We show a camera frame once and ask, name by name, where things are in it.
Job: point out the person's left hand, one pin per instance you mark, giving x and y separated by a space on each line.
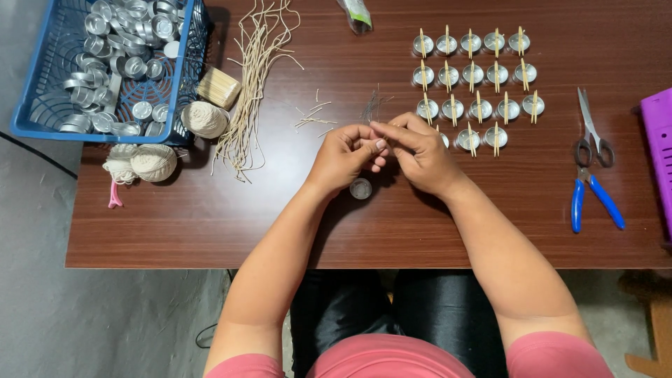
338 157

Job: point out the person's right hand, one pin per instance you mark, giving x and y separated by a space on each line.
425 155

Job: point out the single aluminium tealight cup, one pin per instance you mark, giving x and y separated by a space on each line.
360 188

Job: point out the scattered short wick pieces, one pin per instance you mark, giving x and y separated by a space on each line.
313 120

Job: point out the rows of cups with sticks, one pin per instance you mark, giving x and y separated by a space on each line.
472 73

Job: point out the bundle of long waxed wicks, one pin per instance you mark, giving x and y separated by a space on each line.
254 78

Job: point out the bundle of wooden toothpicks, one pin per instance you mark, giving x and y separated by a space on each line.
219 88

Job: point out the clear plastic bag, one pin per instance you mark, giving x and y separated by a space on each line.
358 14

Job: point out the person's black trousers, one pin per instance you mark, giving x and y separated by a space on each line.
446 309

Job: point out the person's pink shirt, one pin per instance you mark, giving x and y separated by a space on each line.
393 359

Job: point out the pink hair clip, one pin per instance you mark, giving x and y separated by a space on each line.
114 197

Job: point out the purple plastic basket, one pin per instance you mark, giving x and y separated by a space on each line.
660 152

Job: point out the heap of empty aluminium cups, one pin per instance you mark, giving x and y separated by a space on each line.
115 57

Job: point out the blue plastic basket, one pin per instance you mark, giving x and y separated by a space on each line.
31 105

